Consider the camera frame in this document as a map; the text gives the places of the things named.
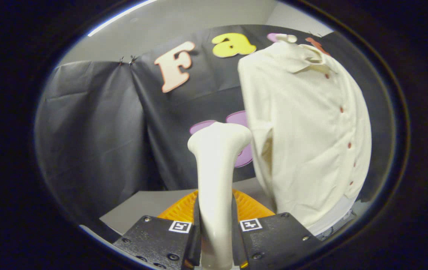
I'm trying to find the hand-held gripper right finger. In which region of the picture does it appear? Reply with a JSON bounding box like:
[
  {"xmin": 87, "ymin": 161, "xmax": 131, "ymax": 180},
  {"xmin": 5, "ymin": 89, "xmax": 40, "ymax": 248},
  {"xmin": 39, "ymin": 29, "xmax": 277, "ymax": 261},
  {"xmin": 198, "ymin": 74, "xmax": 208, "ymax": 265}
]
[{"xmin": 232, "ymin": 189, "xmax": 323, "ymax": 269}]

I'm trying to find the white garment steamer with hose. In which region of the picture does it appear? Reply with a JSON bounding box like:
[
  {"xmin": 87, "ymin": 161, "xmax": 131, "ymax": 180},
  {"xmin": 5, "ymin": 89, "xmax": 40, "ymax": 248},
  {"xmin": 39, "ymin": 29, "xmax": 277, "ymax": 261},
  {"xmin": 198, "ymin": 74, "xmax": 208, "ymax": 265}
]
[{"xmin": 187, "ymin": 122, "xmax": 253, "ymax": 270}]

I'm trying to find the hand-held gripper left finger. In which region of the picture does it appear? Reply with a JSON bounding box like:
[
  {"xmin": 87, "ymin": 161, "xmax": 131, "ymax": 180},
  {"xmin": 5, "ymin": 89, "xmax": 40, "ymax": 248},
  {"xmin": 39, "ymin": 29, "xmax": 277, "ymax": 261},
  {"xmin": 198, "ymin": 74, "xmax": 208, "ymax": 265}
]
[{"xmin": 113, "ymin": 189, "xmax": 202, "ymax": 270}]

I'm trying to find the grey drawer cabinet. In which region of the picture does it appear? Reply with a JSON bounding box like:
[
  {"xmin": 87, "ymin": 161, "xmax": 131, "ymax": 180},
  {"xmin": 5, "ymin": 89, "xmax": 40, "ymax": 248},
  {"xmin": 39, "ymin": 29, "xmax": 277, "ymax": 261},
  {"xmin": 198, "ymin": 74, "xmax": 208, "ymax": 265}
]
[{"xmin": 99, "ymin": 177, "xmax": 276, "ymax": 236}]

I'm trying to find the cream button-up shirt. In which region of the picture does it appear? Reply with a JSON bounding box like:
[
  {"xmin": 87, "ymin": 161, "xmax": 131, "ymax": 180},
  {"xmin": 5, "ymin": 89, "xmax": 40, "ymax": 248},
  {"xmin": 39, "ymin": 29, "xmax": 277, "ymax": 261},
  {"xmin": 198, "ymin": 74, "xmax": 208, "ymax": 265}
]
[{"xmin": 238, "ymin": 40, "xmax": 372, "ymax": 230}]

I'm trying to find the black backdrop cloth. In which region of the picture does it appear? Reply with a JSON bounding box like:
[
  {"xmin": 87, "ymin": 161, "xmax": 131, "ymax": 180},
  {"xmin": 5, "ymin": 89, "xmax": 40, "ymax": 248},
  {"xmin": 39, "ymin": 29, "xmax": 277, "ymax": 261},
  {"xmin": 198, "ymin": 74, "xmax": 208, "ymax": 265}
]
[{"xmin": 34, "ymin": 24, "xmax": 395, "ymax": 222}]

